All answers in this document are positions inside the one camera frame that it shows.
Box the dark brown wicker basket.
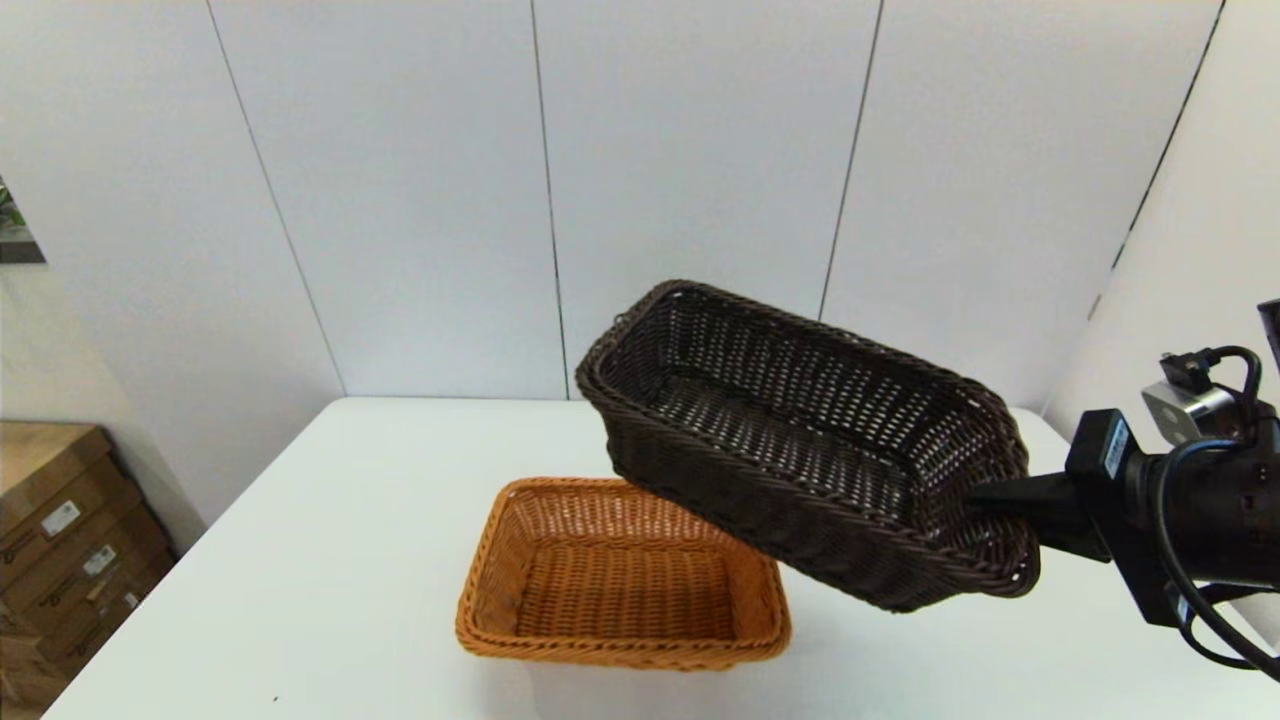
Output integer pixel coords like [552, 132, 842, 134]
[575, 280, 1042, 614]

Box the orange wicker basket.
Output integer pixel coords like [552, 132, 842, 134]
[455, 477, 793, 671]

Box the brown cardboard box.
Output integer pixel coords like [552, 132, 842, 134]
[0, 422, 141, 586]
[0, 495, 166, 641]
[35, 545, 182, 681]
[0, 630, 76, 713]

